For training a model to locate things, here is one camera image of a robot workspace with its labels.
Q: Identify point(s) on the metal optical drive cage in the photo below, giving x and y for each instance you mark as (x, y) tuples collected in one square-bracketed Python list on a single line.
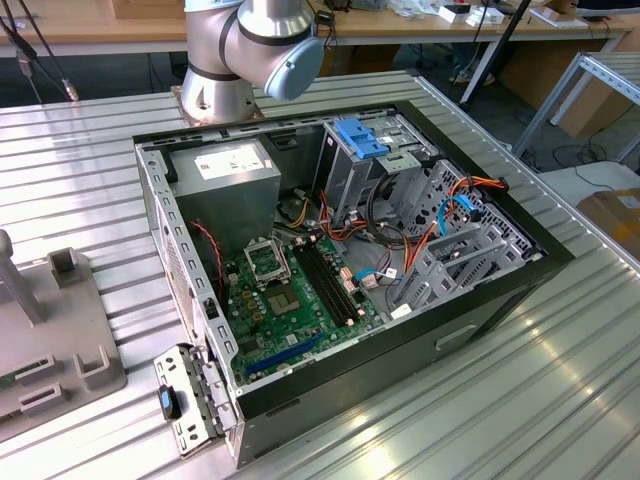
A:
[(350, 185)]

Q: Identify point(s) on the flat beige box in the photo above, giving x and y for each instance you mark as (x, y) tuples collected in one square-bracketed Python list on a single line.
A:
[(557, 17)]

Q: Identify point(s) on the grey power supply box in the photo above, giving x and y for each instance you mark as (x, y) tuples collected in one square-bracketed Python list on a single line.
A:
[(225, 210)]

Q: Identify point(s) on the black open PC case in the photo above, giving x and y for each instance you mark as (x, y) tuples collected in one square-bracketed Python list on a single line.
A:
[(375, 360)]

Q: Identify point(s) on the metal slot bracket plate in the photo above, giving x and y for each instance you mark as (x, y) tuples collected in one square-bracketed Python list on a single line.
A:
[(172, 365)]

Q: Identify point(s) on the black RAM slot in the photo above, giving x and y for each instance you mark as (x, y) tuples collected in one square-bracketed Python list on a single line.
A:
[(333, 283), (339, 282), (327, 284), (320, 285)]

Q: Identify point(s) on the grey parts rack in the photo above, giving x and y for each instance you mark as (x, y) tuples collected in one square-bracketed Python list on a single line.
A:
[(50, 320)]

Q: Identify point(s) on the green RAM stick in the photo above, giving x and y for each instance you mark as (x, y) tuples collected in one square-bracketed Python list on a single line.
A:
[(6, 385)]

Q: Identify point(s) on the tan cardboard box with label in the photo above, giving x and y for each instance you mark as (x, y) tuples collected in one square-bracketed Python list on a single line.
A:
[(615, 225)]

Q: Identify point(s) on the blue plastic drive latch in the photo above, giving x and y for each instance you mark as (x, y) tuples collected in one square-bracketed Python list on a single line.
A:
[(357, 137)]

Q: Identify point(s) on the plain white box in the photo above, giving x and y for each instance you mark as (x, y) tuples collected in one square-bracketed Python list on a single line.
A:
[(487, 17)]

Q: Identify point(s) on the cardboard box under shelf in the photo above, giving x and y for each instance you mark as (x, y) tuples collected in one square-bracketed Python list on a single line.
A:
[(595, 107)]

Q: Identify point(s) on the grey metal shelf frame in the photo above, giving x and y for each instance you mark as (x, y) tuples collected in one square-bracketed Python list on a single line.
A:
[(612, 75)]

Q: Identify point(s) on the black monitor stand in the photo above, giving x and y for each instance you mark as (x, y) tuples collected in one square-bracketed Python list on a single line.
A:
[(592, 10)]

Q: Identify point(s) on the metal disk bay cage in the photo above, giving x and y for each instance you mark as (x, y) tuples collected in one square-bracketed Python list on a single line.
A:
[(435, 252)]

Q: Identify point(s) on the brown cardboard box on desk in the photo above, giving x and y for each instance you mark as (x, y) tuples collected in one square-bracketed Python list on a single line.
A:
[(145, 9)]

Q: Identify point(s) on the green motherboard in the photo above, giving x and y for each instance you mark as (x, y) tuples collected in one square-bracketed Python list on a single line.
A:
[(310, 320)]

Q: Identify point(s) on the long wooden desk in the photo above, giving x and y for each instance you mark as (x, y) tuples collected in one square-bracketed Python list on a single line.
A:
[(385, 26)]

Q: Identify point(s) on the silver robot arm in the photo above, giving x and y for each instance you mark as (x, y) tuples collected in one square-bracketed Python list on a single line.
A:
[(240, 45)]

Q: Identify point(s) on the white box with dark lid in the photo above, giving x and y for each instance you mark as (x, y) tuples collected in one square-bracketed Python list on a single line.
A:
[(452, 12)]

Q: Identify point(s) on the white low table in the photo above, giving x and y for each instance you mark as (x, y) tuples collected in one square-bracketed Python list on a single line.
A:
[(600, 177)]

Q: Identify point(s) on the blue expansion slot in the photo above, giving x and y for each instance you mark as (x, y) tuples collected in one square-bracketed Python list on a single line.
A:
[(285, 355)]

